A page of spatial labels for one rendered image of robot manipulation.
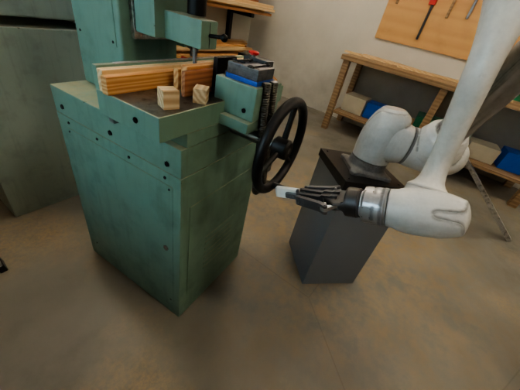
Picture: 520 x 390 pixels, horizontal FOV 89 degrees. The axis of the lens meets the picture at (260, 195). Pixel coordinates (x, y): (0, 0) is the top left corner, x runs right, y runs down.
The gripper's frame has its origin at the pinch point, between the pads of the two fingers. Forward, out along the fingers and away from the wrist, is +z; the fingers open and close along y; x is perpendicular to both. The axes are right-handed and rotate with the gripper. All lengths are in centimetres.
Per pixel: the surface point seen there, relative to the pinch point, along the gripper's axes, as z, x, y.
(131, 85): 31.3, -32.4, 17.3
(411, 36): -2, -43, -327
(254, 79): 7.8, -30.3, -1.4
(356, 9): 62, -81, -336
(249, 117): 9.8, -21.1, -0.1
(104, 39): 54, -45, 5
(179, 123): 18.1, -23.3, 16.8
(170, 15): 33, -48, -2
